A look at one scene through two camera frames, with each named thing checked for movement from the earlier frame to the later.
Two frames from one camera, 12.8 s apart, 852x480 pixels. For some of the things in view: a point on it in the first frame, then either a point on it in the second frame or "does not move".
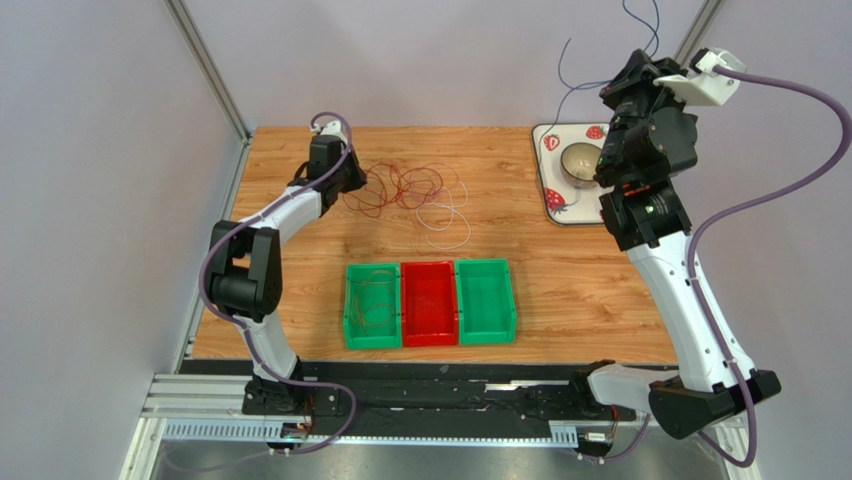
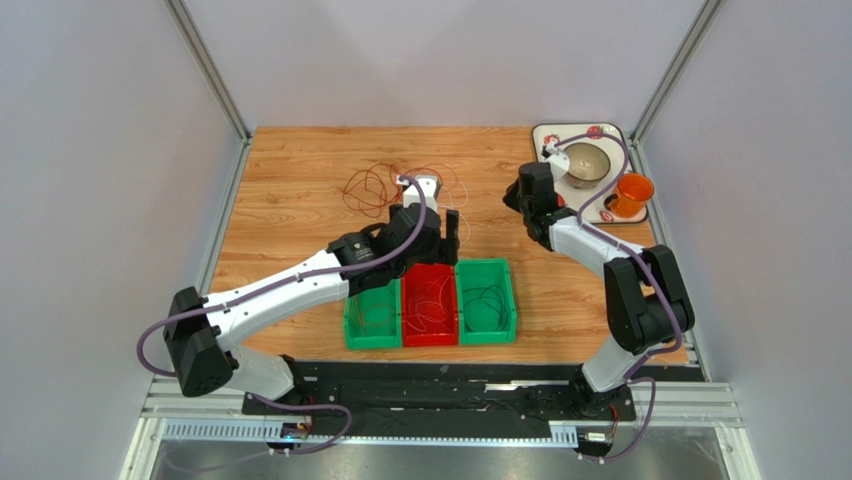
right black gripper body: x=625 y=159 to x=522 y=199
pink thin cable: x=431 y=178 to x=429 y=305
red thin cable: x=389 y=186 does not move
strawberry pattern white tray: x=566 y=204 does not move
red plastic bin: x=429 y=303 does not move
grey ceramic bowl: x=578 y=163 does not move
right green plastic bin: x=487 y=311 does not move
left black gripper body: x=348 y=178 to x=433 y=253
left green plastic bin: x=373 y=310 does not move
